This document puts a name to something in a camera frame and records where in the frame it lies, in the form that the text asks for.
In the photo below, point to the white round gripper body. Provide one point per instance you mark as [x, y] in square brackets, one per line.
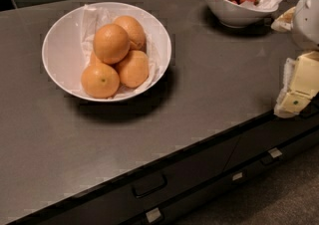
[307, 21]

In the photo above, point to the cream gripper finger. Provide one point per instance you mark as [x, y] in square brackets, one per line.
[300, 85]
[284, 22]

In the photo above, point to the back right orange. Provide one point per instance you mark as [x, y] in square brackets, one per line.
[134, 29]

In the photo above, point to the orange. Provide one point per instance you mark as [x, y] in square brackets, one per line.
[111, 43]
[134, 29]
[133, 69]
[100, 81]

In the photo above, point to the front right orange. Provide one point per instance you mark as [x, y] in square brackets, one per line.
[133, 69]

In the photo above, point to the top centre orange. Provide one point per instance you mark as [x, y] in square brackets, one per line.
[111, 43]

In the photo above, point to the white paper bowl liner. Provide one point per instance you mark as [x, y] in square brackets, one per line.
[118, 42]

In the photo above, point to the front left orange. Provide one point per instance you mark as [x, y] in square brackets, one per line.
[100, 81]

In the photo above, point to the white bowl with oranges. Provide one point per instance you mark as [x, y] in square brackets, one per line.
[68, 45]

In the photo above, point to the black right drawer front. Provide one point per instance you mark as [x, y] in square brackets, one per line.
[268, 131]

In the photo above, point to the black drawer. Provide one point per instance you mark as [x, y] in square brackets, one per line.
[117, 201]
[168, 211]
[268, 131]

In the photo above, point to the black left drawer front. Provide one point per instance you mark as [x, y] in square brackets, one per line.
[117, 201]

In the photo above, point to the black lower drawer front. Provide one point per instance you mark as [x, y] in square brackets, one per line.
[168, 211]

